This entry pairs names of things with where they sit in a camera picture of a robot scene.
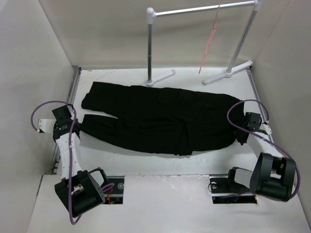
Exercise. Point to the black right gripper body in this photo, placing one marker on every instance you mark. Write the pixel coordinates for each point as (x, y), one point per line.
(237, 133)

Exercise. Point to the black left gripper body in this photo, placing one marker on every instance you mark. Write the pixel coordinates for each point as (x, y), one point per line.
(77, 124)

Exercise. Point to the black trousers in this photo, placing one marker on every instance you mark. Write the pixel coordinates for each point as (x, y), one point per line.
(161, 120)

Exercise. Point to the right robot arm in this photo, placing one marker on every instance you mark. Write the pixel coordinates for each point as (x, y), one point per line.
(273, 175)

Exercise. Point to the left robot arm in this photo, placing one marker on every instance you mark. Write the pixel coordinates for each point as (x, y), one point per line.
(78, 190)

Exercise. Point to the pink clothes hanger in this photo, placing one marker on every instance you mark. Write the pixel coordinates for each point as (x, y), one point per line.
(210, 39)

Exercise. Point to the white clothes rack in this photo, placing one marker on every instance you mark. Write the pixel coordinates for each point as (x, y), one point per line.
(178, 35)

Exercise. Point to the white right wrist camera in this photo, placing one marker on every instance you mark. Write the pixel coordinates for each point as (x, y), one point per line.
(265, 127)

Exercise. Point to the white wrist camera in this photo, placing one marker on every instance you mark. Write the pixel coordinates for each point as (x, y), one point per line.
(46, 125)
(265, 127)

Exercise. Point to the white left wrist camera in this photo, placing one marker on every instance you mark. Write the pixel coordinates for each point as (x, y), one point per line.
(46, 125)

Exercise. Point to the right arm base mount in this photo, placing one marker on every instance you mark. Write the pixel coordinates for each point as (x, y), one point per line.
(224, 192)

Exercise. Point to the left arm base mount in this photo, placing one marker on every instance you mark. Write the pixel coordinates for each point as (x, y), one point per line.
(113, 190)

